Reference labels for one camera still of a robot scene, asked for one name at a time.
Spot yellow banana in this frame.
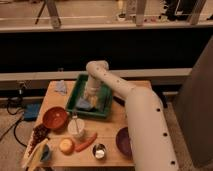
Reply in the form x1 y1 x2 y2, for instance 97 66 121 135
22 138 48 171

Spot blue small bowl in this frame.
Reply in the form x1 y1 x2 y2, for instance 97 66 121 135
40 145 51 162

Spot black cable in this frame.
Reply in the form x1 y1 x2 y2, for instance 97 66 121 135
0 96 28 148

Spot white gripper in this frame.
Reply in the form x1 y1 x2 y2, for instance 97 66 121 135
84 75 101 99

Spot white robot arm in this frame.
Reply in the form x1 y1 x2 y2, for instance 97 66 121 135
85 61 179 171

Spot blue box on floor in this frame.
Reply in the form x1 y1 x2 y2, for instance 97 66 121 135
24 103 41 121

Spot green plastic tray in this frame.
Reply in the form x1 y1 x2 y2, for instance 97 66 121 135
66 74 113 119

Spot red bowl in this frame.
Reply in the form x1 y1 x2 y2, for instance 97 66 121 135
42 106 68 130

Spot orange carrot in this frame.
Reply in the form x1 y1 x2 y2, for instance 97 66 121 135
75 132 98 152

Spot light blue cloth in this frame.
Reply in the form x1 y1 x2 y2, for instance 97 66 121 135
55 80 67 95

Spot wooden table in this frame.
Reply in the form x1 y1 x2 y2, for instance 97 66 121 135
34 81 133 169

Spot purple bowl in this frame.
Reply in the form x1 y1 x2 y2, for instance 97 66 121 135
116 127 132 158

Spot small metal bowl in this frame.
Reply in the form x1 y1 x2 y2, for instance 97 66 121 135
92 144 106 160

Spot yellow blue sponge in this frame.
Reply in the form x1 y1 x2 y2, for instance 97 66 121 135
76 96 98 111

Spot dark red grapes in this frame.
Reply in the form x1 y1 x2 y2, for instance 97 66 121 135
28 124 50 154

